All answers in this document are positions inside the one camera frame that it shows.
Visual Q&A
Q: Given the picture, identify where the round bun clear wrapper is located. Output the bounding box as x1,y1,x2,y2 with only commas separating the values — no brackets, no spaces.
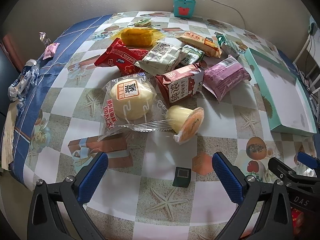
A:
98,73,171,141

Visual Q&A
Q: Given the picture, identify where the yellow pudding cup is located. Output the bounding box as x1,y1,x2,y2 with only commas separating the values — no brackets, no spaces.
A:
166,105,204,145

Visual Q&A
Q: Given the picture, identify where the brown milk biscuit pack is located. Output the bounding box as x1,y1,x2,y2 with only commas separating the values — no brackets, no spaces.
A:
155,63,204,105

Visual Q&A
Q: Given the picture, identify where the pink barcode snack pack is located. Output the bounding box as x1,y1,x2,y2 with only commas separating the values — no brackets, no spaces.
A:
203,55,251,102

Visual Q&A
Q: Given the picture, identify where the red flower snack pack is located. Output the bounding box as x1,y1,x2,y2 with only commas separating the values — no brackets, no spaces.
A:
94,38,149,76

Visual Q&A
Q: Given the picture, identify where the small dark green cube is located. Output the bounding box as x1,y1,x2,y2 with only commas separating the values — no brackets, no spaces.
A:
172,167,191,188

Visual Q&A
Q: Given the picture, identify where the teal shallow box tray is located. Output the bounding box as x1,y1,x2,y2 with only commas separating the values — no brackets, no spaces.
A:
245,48,317,137

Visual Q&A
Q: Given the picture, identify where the beige paper sheet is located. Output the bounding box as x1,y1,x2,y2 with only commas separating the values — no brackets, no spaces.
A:
1,101,18,171

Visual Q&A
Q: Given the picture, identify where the checkered picture tablecloth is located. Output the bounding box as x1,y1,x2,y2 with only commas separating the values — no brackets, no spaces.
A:
22,10,318,240

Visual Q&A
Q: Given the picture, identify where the white metal shelf rack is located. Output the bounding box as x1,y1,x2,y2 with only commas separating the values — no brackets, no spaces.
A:
293,28,320,94

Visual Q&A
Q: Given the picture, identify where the blue white bread bag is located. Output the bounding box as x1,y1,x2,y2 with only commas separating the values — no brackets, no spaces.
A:
8,59,40,102

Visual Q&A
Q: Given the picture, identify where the blue plaid cloth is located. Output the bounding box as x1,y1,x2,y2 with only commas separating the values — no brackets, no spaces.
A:
9,15,112,184

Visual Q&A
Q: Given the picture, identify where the white grey snack pack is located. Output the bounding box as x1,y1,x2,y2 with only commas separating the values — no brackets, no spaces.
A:
135,41,187,75

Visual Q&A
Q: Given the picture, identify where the small pink candy pack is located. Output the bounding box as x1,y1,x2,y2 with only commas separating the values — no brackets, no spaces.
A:
42,42,60,60

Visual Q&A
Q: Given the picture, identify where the yellow cake clear wrapper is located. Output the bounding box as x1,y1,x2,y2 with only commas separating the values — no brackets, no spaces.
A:
110,27,165,47

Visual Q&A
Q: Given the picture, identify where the green white milk carton pack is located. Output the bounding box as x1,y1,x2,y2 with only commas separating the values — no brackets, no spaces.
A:
178,44,204,67

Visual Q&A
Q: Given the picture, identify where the teal green snack pack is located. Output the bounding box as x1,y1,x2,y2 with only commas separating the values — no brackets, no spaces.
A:
215,32,240,59

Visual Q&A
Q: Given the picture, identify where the clear twisted candy wrapper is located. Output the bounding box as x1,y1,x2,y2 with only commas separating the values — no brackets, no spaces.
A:
39,32,52,47

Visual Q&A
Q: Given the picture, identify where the orange cracker pack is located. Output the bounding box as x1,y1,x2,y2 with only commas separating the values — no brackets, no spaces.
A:
177,31,222,59

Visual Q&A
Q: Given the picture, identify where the small green candy pack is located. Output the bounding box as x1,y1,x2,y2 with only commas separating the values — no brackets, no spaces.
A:
128,18,159,28

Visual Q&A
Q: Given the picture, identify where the teal cube device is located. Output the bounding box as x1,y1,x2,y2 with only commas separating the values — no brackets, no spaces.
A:
173,0,196,18

